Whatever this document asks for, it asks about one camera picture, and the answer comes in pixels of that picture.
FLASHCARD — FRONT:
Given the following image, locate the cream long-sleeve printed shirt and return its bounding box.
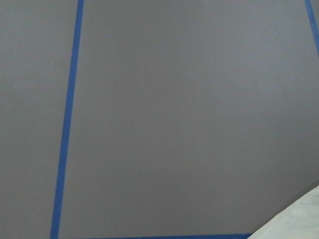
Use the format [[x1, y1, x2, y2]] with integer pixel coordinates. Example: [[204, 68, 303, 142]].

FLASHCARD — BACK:
[[249, 187, 319, 239]]

